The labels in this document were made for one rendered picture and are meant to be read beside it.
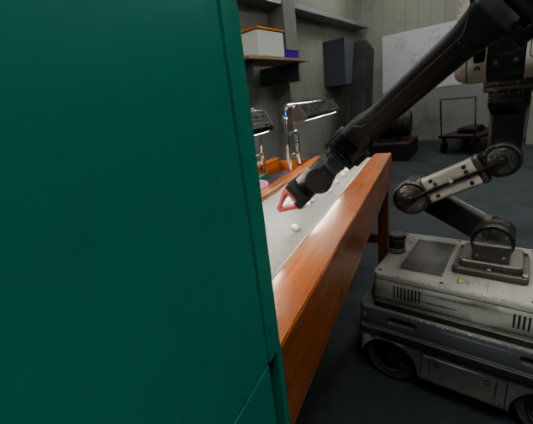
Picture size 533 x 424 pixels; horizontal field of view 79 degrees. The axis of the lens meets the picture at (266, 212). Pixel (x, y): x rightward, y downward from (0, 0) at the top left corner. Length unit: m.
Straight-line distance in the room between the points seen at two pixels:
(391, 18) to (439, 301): 6.82
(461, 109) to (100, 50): 7.21
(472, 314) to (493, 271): 0.17
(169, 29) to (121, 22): 0.04
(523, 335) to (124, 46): 1.28
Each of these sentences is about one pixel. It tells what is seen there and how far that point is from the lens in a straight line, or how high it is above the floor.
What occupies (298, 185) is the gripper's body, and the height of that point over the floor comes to 0.93.
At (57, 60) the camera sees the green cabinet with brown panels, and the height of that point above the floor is 1.16.
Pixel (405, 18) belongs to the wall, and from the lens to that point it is 7.64.
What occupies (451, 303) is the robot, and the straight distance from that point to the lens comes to 1.30.
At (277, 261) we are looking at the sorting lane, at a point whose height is 0.74.
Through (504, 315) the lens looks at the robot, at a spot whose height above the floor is 0.42.
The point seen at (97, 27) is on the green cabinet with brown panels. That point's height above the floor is 1.17.
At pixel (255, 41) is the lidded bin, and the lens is 3.79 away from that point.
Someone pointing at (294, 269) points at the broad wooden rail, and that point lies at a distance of 0.75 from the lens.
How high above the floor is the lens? 1.12
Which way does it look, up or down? 18 degrees down
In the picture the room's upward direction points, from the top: 7 degrees counter-clockwise
